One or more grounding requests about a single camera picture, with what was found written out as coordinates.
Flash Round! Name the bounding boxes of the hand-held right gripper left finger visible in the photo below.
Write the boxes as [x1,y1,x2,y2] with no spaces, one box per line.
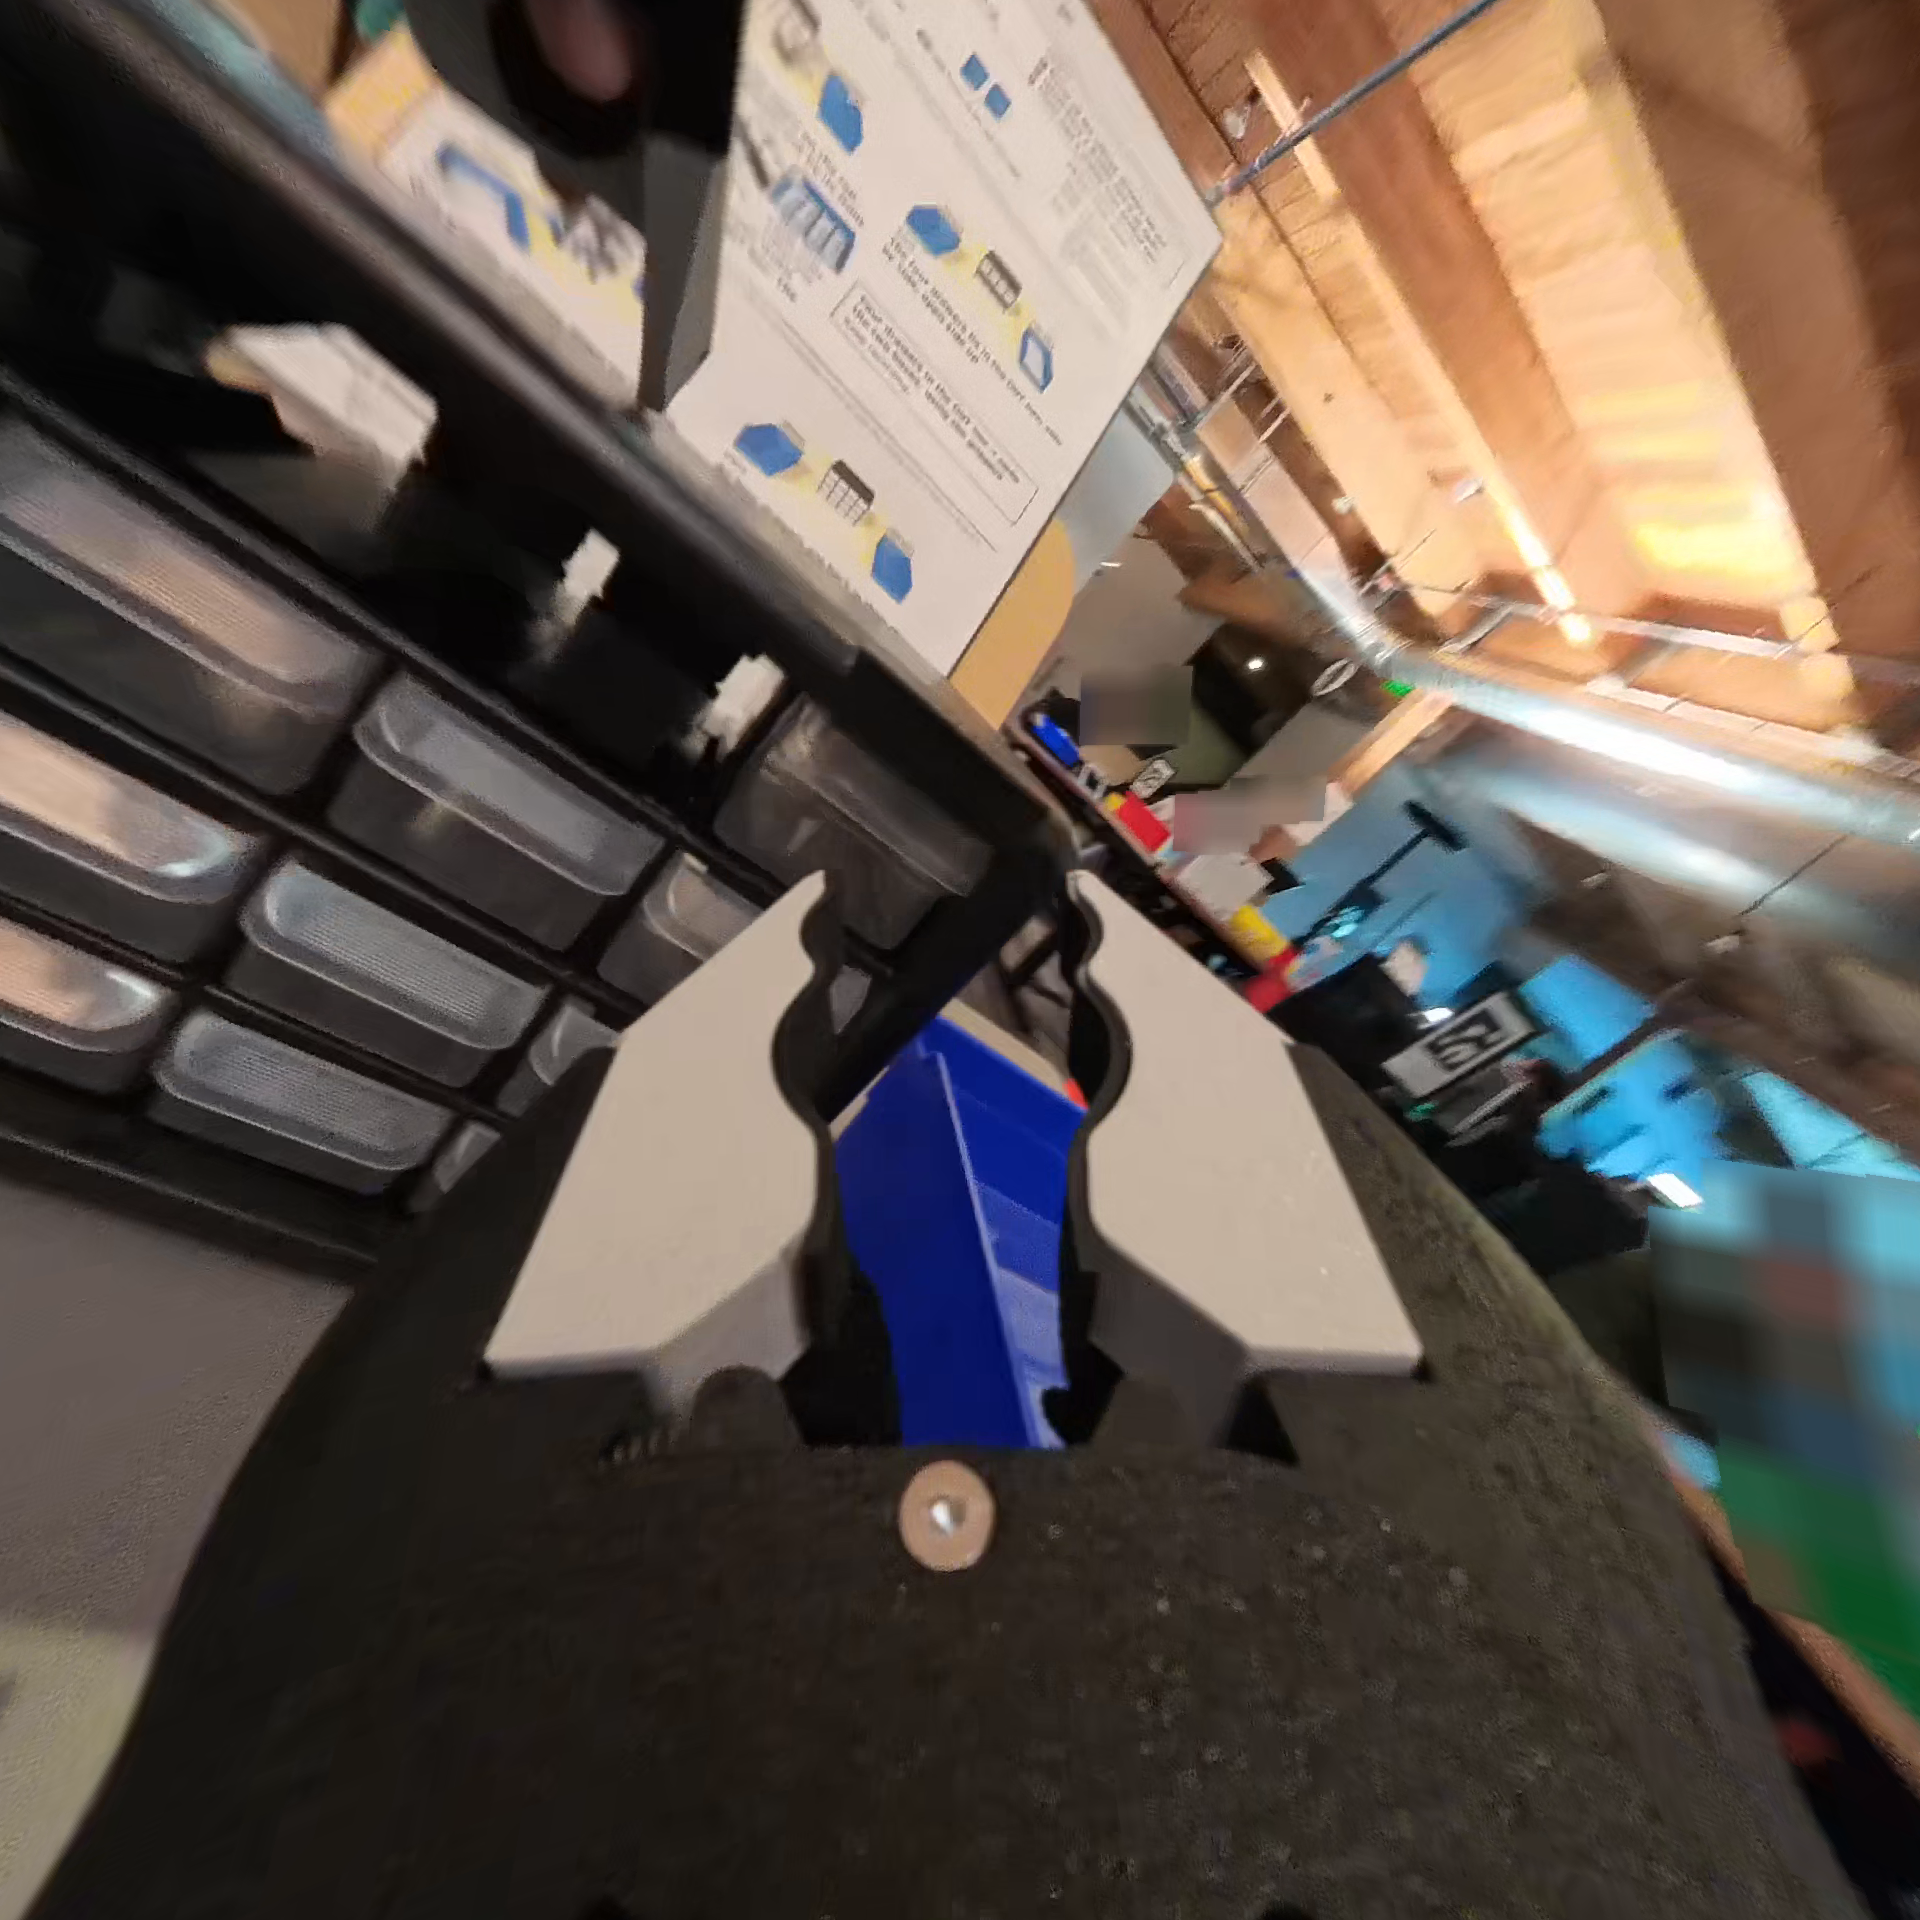
[482,872,846,1440]

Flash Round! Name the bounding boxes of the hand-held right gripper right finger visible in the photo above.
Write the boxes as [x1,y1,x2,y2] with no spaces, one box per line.
[1062,872,1424,1449]

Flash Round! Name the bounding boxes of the blue plastic bin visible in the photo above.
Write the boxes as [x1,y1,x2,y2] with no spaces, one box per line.
[831,1019,1085,1449]

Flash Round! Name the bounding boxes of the black drawer cabinet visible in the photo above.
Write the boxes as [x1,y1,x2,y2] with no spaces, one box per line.
[0,0,1081,1278]

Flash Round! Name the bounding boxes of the rows of clear cabinet drawers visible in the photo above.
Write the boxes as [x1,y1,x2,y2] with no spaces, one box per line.
[0,412,998,1209]

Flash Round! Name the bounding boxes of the person's left hand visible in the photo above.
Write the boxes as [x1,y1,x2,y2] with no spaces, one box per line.
[537,0,636,106]

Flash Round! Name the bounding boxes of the black and white tag sign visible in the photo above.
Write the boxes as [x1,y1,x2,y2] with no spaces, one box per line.
[1381,996,1538,1097]

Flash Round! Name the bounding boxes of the yellow printed sheet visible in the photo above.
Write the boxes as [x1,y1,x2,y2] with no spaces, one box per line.
[321,29,654,394]

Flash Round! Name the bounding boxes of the white instruction poster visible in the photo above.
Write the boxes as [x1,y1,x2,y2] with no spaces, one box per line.
[661,0,1225,676]

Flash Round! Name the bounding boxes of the round wooden table top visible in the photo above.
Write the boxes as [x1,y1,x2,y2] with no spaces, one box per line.
[949,516,1081,730]

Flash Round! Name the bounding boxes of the silver metal duct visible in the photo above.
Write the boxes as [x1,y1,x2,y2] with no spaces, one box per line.
[1305,570,1920,904]

